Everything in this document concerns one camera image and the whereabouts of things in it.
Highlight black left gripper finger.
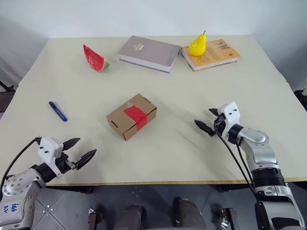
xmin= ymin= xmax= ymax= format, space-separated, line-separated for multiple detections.
xmin=62 ymin=138 xmax=81 ymax=152
xmin=74 ymin=149 xmax=97 ymax=170

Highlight grey hardcover book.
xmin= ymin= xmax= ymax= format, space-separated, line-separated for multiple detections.
xmin=118 ymin=35 xmax=181 ymax=74

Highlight yellow pear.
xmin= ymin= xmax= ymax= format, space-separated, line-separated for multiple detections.
xmin=189 ymin=30 xmax=207 ymax=57

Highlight cardboard box with red tape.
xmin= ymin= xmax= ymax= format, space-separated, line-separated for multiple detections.
xmin=106 ymin=93 xmax=158 ymax=141

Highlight red watermelon slice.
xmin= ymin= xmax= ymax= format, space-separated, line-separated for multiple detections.
xmin=83 ymin=44 xmax=111 ymax=72

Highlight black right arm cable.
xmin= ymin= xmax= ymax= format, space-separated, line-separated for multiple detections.
xmin=214 ymin=123 xmax=256 ymax=195
xmin=236 ymin=142 xmax=255 ymax=190

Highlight orange paperback book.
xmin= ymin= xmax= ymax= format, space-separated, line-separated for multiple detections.
xmin=180 ymin=39 xmax=241 ymax=72

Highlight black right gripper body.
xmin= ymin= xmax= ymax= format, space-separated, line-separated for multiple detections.
xmin=213 ymin=114 xmax=226 ymax=135

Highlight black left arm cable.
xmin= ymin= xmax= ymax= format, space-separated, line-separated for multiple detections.
xmin=0 ymin=137 xmax=42 ymax=195

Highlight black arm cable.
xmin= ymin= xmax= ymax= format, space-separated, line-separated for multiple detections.
xmin=0 ymin=137 xmax=42 ymax=195
xmin=214 ymin=123 xmax=256 ymax=195
xmin=236 ymin=142 xmax=255 ymax=190

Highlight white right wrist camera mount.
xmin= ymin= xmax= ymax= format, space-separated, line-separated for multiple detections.
xmin=217 ymin=101 xmax=241 ymax=138

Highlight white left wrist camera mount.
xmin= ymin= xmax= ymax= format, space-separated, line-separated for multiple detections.
xmin=38 ymin=137 xmax=64 ymax=179

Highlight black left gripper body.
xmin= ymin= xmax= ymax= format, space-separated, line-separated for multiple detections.
xmin=55 ymin=153 xmax=78 ymax=174

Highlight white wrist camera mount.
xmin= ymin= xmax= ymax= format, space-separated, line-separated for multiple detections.
xmin=38 ymin=137 xmax=64 ymax=179
xmin=217 ymin=101 xmax=241 ymax=138

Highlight black table frame bar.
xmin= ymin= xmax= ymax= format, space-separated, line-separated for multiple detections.
xmin=47 ymin=182 xmax=307 ymax=194

